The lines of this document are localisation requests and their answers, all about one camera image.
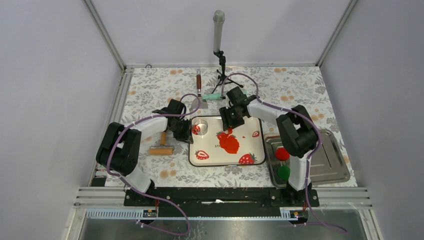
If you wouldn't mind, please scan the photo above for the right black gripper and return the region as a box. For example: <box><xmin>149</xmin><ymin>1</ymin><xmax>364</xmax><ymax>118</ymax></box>
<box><xmin>219</xmin><ymin>104</ymin><xmax>245</xmax><ymax>132</ymax></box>

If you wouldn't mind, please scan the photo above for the orange dough scrap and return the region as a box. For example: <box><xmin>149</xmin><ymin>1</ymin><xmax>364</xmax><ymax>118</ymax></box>
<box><xmin>216</xmin><ymin>128</ymin><xmax>233</xmax><ymax>141</ymax></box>

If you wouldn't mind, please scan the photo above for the small round metal cup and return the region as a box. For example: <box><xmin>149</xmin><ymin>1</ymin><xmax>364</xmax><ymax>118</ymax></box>
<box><xmin>191</xmin><ymin>119</ymin><xmax>208</xmax><ymax>136</ymax></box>

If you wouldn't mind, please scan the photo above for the orange dough piece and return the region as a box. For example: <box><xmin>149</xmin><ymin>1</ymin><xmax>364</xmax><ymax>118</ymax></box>
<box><xmin>220</xmin><ymin>135</ymin><xmax>240</xmax><ymax>154</ymax></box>

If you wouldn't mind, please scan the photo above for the wooden dough roller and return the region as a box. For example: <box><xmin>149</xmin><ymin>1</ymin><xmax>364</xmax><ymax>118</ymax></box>
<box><xmin>149</xmin><ymin>131</ymin><xmax>174</xmax><ymax>156</ymax></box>

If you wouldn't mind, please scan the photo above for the strawberry print white tray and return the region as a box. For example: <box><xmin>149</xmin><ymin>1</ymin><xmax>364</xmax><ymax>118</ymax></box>
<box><xmin>188</xmin><ymin>115</ymin><xmax>266</xmax><ymax>167</ymax></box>

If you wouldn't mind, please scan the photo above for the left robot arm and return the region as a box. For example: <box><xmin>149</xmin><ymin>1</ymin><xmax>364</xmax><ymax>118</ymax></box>
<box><xmin>95</xmin><ymin>99</ymin><xmax>194</xmax><ymax>206</ymax></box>

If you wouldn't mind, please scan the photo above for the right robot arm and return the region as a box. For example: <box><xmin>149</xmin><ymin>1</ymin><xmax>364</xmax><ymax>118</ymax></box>
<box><xmin>219</xmin><ymin>99</ymin><xmax>322</xmax><ymax>206</ymax></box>

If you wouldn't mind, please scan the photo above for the red dough disc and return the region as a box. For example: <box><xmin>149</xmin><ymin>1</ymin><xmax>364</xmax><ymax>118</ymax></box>
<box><xmin>275</xmin><ymin>147</ymin><xmax>290</xmax><ymax>162</ymax></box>

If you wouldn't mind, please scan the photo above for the green dough disc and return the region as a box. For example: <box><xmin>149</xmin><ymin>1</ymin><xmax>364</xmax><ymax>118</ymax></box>
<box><xmin>277</xmin><ymin>165</ymin><xmax>291</xmax><ymax>181</ymax></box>

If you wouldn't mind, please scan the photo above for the floral pattern table mat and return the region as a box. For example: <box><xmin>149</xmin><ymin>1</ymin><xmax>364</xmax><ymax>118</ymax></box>
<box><xmin>120</xmin><ymin>66</ymin><xmax>349</xmax><ymax>187</ymax></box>

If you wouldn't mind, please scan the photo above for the mint green rolling pin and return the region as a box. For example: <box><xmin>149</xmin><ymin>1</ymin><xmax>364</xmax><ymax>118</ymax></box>
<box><xmin>197</xmin><ymin>92</ymin><xmax>227</xmax><ymax>102</ymax></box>

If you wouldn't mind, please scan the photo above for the black tripod mic stand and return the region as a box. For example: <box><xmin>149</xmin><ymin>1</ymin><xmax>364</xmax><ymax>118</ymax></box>
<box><xmin>211</xmin><ymin>50</ymin><xmax>244</xmax><ymax>94</ymax></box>

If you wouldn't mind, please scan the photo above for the silver microphone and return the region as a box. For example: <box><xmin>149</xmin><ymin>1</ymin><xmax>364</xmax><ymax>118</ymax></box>
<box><xmin>212</xmin><ymin>10</ymin><xmax>225</xmax><ymax>53</ymax></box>

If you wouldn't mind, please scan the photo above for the stainless steel tray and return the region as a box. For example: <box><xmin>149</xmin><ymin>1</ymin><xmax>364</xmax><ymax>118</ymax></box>
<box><xmin>264</xmin><ymin>129</ymin><xmax>351</xmax><ymax>189</ymax></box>

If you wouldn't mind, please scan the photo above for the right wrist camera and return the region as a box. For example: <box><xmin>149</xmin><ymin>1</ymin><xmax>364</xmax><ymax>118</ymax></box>
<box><xmin>226</xmin><ymin>87</ymin><xmax>257</xmax><ymax>106</ymax></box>

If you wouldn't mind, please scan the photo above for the wooden handled metal scraper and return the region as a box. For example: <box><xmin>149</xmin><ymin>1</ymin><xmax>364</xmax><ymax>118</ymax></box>
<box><xmin>190</xmin><ymin>68</ymin><xmax>208</xmax><ymax>111</ymax></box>

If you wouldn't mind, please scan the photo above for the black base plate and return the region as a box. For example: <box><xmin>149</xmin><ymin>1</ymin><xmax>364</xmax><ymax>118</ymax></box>
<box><xmin>123</xmin><ymin>187</ymin><xmax>306</xmax><ymax>218</ymax></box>

